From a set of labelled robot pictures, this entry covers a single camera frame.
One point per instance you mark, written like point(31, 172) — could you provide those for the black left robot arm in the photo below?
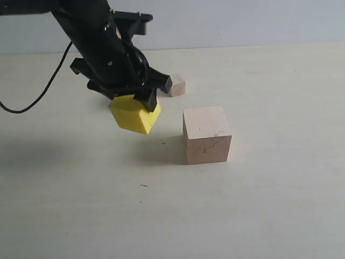
point(103, 37)

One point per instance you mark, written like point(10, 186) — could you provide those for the large wooden cube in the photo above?
point(207, 135)

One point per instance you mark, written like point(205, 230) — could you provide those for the yellow cube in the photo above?
point(131, 115)

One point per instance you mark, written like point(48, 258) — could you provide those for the small wooden cube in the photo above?
point(178, 87)

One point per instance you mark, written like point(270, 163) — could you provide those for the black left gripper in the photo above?
point(119, 69)

